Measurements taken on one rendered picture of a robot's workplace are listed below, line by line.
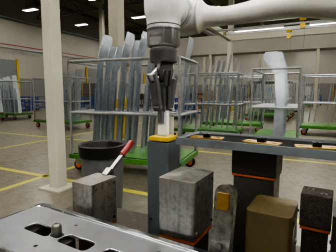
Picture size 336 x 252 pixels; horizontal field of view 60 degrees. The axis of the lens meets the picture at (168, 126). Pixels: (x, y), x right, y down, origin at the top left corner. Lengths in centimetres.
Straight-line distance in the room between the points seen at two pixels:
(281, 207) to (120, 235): 30
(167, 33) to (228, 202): 45
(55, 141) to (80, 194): 329
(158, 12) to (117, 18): 726
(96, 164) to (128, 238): 246
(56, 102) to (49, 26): 93
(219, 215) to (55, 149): 358
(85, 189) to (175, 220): 25
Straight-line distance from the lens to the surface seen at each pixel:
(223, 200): 54
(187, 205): 57
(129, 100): 479
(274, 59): 678
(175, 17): 80
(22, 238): 66
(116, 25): 801
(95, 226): 65
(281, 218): 51
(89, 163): 307
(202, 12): 92
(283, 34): 1187
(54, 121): 399
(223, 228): 56
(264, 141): 69
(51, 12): 409
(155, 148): 80
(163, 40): 77
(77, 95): 1047
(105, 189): 75
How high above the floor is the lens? 128
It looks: 7 degrees down
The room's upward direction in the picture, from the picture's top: straight up
